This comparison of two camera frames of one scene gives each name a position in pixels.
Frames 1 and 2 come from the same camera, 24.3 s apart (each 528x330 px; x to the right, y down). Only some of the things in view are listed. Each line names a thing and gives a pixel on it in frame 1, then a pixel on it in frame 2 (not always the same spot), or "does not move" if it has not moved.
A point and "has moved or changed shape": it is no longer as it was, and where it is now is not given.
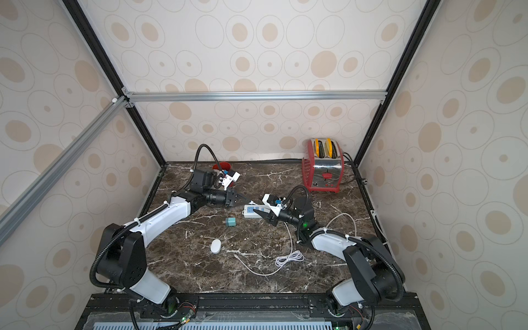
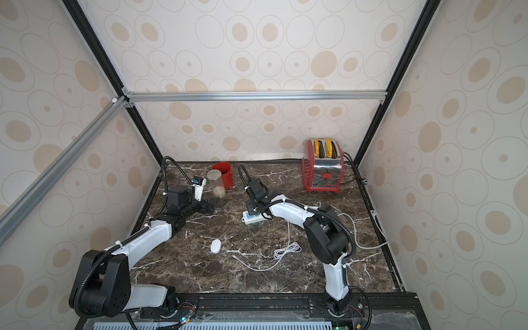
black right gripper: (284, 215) → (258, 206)
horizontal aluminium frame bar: (254, 95) does not move
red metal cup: (224, 166) does not move
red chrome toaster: (323, 165) does not move
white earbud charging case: (215, 246) does not move
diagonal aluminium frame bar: (23, 205) does not move
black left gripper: (232, 194) → (211, 207)
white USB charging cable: (293, 256) has moved or changed shape
